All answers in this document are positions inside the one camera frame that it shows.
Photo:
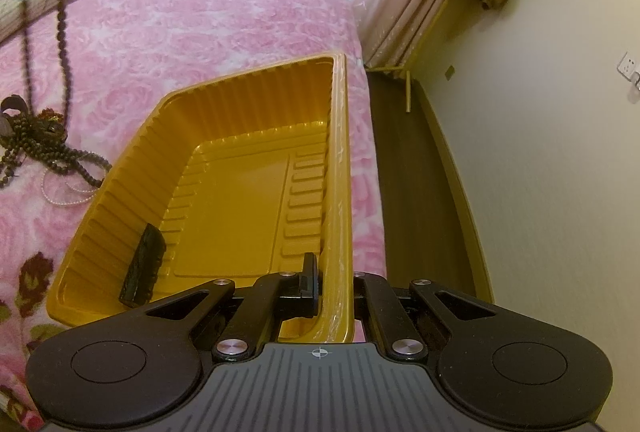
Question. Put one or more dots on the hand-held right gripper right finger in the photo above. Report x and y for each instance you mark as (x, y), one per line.
(371, 299)

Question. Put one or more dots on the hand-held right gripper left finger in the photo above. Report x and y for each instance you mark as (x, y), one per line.
(311, 282)

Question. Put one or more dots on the yellow ribbed plastic tray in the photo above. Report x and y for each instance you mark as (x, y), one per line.
(230, 212)

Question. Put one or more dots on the black textured band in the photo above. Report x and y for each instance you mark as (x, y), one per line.
(142, 262)

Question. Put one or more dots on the black wristwatch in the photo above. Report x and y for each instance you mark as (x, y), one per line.
(10, 110)

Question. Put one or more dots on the wooden stick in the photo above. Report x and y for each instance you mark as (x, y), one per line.
(408, 92)

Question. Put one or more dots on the pink floral blanket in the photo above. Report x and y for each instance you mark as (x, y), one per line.
(200, 22)

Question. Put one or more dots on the small wall plate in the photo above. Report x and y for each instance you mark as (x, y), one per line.
(450, 72)

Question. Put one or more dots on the white wall socket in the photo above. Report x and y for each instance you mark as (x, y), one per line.
(629, 67)

